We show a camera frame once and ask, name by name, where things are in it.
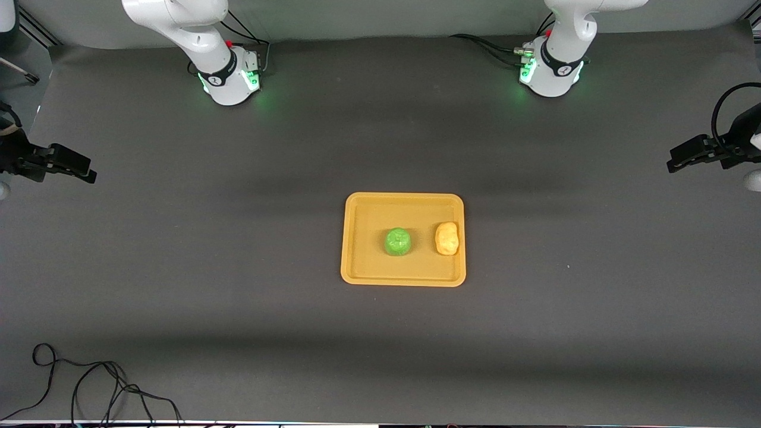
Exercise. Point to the yellow potato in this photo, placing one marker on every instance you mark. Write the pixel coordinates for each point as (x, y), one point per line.
(447, 239)

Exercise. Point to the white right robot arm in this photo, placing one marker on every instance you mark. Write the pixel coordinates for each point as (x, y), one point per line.
(196, 35)

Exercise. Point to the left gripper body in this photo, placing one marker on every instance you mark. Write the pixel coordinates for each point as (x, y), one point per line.
(735, 144)

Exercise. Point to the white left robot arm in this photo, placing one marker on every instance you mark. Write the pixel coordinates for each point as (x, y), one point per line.
(562, 65)

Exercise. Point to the black metal frame rail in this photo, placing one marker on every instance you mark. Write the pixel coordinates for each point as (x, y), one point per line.
(44, 31)

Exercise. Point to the dark grey table mat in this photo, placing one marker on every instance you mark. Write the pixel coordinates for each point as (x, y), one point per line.
(380, 356)

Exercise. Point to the green apple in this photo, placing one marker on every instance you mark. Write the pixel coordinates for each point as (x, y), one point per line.
(397, 242)

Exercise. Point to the orange plastic tray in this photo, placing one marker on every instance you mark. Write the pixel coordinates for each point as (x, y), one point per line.
(368, 249)

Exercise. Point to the grey metal rod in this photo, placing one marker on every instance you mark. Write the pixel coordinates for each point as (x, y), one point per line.
(21, 70)

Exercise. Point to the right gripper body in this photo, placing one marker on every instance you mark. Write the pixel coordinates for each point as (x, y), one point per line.
(16, 157)

